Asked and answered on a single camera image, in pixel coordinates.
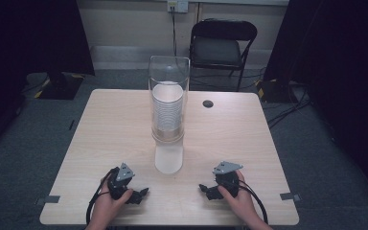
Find black stand base plate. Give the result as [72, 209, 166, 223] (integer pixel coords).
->
[256, 79, 299, 104]
[37, 72, 86, 101]

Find black curtain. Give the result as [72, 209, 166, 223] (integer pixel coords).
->
[0, 0, 96, 161]
[263, 0, 368, 207]

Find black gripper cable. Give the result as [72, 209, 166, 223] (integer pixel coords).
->
[237, 179, 269, 224]
[85, 168, 117, 225]

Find white wall socket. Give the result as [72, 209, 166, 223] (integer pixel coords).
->
[167, 0, 190, 14]

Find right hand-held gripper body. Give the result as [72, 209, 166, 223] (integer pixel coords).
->
[212, 160, 244, 198]

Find clear plastic cup dispenser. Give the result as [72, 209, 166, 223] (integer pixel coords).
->
[148, 55, 192, 175]

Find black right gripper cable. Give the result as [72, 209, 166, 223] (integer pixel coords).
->
[237, 179, 269, 224]

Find grey tape strip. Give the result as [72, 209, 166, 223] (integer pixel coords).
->
[279, 192, 303, 202]
[34, 195, 61, 206]

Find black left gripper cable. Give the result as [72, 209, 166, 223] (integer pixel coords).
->
[85, 168, 117, 225]

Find black floor cables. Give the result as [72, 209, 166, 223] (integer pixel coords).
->
[265, 83, 313, 129]

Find stack of white paper cups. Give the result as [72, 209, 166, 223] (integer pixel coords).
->
[151, 80, 185, 134]

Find person's right hand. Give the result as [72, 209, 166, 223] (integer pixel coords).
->
[217, 170, 264, 226]

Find black folding chair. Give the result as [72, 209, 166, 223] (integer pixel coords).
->
[188, 18, 259, 93]

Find black wall socket cable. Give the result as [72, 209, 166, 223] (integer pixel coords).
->
[171, 5, 178, 58]

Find person's left hand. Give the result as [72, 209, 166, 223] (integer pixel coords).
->
[88, 188, 134, 227]

